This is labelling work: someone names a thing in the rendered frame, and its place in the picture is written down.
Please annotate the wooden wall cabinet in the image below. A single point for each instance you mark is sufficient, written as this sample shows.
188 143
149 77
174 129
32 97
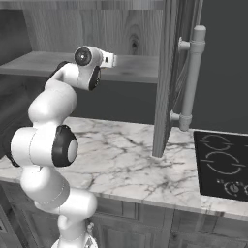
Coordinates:
97 29

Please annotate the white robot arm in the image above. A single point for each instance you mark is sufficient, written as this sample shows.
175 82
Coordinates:
48 106

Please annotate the black hob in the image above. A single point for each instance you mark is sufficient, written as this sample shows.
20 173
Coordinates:
206 184

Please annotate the dark wooden panel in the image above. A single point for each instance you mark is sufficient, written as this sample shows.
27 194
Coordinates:
16 109

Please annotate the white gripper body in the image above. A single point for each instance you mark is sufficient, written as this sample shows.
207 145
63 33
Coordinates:
114 60

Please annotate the wooden cabinet door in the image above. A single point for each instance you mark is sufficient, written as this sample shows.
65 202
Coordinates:
163 80

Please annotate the wooden base cabinets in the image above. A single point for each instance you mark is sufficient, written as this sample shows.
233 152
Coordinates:
193 232

